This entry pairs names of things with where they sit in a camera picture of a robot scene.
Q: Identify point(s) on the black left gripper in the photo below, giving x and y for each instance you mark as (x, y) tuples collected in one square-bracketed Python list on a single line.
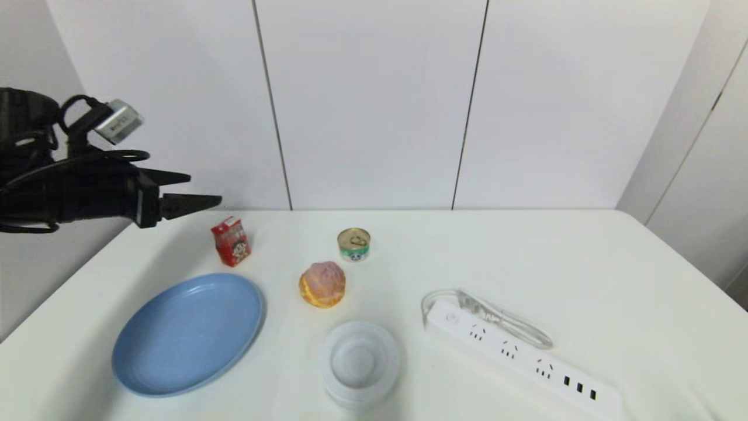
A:
[(82, 196)]

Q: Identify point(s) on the red milk carton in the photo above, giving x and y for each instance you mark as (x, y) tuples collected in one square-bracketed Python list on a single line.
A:
[(232, 242)]

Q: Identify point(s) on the blue round plate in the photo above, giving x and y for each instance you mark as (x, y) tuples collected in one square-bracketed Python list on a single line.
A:
[(187, 336)]

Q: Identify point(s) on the cream puff pastry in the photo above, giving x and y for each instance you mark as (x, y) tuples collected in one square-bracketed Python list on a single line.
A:
[(321, 285)]

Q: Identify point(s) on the small tin can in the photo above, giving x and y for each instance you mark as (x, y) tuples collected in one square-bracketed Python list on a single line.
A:
[(353, 245)]

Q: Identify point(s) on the white round bowl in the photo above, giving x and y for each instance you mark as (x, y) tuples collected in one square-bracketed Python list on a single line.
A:
[(360, 362)]

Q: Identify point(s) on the white power strip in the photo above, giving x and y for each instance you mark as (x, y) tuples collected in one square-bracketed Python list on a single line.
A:
[(526, 358)]

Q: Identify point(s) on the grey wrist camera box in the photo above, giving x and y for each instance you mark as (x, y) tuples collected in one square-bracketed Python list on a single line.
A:
[(120, 123)]

